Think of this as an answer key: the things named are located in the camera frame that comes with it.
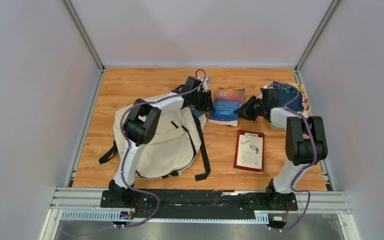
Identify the floral placemat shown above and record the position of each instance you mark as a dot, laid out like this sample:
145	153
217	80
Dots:
302	89

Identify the dark blue embroidered pouch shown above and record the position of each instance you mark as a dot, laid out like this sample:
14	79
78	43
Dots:
286	93

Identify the floral cover paperback book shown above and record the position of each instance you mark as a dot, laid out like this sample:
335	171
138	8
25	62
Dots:
198	114

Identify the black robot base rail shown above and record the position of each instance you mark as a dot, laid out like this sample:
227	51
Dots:
201	205

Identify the beige canvas backpack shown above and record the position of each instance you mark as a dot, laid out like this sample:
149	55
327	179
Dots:
172	142

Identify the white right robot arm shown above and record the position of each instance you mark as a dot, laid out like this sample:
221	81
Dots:
305	138

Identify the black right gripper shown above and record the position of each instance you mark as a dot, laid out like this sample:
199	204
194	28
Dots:
244	111

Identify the blue sunset cover book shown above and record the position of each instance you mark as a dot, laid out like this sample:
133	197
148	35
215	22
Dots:
226	101

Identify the light green ceramic bowl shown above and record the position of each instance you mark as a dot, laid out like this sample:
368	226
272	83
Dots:
277	126

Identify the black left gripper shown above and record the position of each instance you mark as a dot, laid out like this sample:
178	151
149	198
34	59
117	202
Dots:
209	105

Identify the red and white book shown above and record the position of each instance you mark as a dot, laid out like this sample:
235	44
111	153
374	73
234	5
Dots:
250	152

